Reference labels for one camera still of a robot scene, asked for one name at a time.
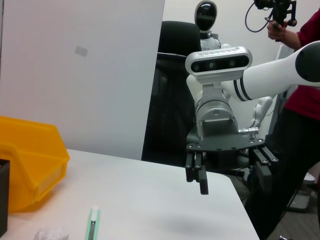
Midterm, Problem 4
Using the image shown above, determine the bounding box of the mint green utility knife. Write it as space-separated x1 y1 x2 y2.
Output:
84 204 101 240

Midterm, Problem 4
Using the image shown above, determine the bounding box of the black mesh pen holder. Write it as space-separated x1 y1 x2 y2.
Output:
0 158 11 231

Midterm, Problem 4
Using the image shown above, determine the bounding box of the black looped cable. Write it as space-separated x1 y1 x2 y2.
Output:
244 1 277 33

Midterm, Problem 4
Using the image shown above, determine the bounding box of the black office chair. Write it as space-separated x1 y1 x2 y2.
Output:
141 21 201 173

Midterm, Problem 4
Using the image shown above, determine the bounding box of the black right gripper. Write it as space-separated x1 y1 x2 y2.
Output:
184 116 280 196

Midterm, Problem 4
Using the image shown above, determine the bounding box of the yellow plastic storage bin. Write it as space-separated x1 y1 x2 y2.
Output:
0 116 71 214

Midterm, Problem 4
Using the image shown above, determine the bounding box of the person in red shirt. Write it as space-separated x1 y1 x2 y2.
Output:
249 11 320 240

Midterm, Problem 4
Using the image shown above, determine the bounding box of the bare person hand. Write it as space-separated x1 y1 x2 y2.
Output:
266 21 301 48

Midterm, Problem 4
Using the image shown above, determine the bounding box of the black handheld control rig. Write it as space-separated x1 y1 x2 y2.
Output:
253 0 298 42

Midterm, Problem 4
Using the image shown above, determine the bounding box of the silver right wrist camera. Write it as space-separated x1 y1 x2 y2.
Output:
184 45 254 101

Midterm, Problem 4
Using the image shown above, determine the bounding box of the white humanoid robot black head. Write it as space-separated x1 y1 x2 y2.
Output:
186 0 274 131

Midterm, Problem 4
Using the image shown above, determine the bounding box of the white paper ball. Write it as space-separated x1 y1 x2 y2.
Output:
33 225 70 240

